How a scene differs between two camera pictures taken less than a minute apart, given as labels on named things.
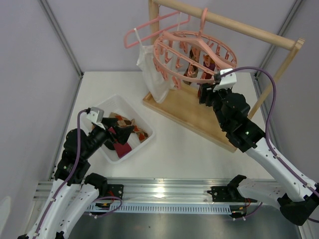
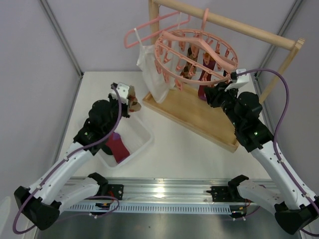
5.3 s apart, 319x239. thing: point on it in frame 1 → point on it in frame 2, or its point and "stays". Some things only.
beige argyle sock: [123, 122] → [134, 105]
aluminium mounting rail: [154, 189] stays
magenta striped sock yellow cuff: [121, 149] stays
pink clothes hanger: [160, 18] stays
